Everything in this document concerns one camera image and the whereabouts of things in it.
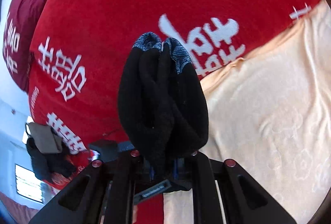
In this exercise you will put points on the dark red pillow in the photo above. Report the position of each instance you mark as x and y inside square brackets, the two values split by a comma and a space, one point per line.
[21, 22]

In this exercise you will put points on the cream embroidered bed sheet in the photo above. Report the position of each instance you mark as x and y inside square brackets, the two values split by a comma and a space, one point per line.
[270, 111]

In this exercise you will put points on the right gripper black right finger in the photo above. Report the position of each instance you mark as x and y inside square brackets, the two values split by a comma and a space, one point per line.
[197, 170]

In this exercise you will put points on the black pants with grey trim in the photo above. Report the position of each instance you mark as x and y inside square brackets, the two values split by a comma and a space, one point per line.
[161, 104]

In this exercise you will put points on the red wedding blanket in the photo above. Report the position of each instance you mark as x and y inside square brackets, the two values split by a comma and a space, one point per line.
[80, 49]

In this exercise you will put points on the black jacket pile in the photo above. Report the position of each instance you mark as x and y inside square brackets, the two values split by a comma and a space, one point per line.
[44, 165]

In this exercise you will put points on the folded beige fleece garment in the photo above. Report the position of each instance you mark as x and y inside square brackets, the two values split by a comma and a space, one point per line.
[46, 140]

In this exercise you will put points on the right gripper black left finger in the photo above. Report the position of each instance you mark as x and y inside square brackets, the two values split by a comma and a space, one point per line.
[120, 206]

